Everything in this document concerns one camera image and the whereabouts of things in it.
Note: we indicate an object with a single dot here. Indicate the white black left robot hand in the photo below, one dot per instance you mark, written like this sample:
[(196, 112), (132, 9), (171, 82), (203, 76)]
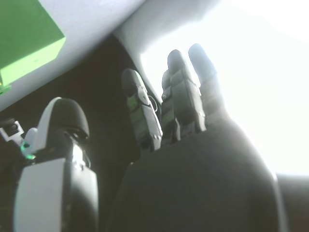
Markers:
[(193, 188)]

